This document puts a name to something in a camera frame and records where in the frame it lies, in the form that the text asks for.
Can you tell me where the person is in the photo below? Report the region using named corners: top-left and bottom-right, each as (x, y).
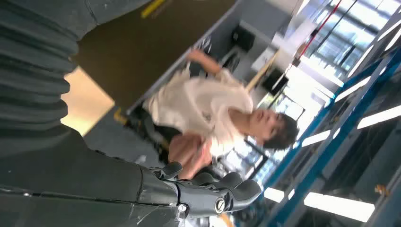
top-left (125, 48), bottom-right (300, 181)

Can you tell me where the blue metal frame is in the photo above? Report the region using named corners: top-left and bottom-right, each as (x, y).
top-left (260, 47), bottom-right (401, 227)

